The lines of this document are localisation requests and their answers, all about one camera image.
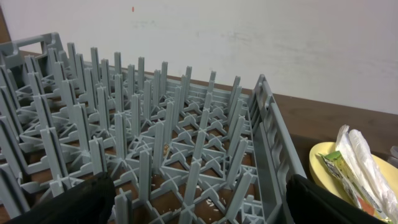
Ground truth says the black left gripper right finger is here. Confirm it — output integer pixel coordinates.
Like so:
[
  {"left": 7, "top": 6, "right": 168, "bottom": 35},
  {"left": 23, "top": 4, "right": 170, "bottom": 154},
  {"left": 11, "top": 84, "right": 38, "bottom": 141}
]
[{"left": 286, "top": 174, "right": 384, "bottom": 224}]

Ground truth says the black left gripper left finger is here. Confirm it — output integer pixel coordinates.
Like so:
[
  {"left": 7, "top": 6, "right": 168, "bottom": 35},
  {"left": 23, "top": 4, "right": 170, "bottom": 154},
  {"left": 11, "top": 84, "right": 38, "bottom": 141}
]
[{"left": 8, "top": 174, "right": 116, "bottom": 224}]

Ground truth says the grey plastic dishwasher rack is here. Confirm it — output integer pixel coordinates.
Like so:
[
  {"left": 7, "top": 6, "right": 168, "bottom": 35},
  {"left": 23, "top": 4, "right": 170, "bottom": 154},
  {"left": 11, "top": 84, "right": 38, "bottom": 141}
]
[{"left": 1, "top": 33, "right": 304, "bottom": 223}]

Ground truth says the yellow round plate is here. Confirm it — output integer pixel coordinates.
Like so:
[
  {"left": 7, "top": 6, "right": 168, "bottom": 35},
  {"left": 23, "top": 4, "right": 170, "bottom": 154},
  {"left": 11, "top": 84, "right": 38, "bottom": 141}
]
[{"left": 309, "top": 142, "right": 395, "bottom": 223}]

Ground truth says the white napkin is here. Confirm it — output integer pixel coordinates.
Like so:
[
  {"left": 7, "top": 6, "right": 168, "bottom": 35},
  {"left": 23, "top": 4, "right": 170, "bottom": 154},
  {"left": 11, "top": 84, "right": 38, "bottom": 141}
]
[{"left": 335, "top": 125, "right": 397, "bottom": 223}]

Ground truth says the green snack wrapper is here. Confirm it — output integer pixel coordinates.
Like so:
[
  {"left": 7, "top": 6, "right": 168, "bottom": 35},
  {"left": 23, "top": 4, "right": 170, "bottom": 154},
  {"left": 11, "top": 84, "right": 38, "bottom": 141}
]
[{"left": 319, "top": 151, "right": 392, "bottom": 223}]

